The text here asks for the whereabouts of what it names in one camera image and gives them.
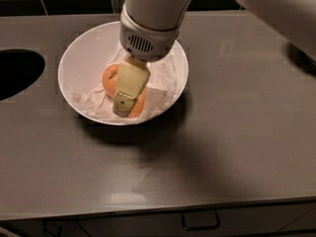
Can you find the white crumpled paper towel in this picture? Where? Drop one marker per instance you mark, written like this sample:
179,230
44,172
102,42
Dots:
160,91

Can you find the smooth orange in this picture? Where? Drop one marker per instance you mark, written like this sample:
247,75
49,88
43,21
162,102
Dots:
139,106

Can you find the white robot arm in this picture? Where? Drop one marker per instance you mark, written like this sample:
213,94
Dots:
293,19

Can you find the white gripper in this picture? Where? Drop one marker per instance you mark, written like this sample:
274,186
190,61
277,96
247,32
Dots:
148,43

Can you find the black drawer handle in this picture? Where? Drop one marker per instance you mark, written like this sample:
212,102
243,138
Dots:
200,221
48,232

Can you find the white bowl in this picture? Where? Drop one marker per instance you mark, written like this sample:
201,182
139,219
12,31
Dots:
84,61

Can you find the orange with stem dimple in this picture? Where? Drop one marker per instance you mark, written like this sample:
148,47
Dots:
109,79

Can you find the black left drawer handle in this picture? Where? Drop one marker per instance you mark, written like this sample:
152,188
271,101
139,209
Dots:
48,232

